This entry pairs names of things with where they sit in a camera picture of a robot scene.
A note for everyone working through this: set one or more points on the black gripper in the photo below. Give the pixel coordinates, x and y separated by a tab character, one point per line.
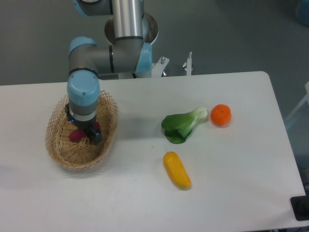
85	127

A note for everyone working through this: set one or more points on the purple sweet potato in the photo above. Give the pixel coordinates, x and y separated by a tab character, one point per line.
75	137

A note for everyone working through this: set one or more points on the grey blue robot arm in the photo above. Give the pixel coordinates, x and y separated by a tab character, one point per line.
129	53

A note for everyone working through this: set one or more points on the woven wicker basket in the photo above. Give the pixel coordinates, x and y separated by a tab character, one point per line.
82	153

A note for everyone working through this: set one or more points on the green bok choy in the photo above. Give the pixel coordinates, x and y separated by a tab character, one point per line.
178	127

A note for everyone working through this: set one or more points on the yellow squash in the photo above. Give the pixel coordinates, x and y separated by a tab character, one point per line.
176	170

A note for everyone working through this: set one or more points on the orange tangerine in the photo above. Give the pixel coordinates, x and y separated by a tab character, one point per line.
221	114

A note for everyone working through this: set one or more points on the black device at table edge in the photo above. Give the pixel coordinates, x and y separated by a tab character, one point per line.
300	206

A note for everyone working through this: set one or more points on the blue object top right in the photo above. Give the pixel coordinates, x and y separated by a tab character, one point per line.
302	12

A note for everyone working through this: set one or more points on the white metal frame bracket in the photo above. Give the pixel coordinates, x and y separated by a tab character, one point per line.
164	67

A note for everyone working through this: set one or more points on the white frame right edge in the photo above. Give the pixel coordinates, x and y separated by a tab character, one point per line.
298	110

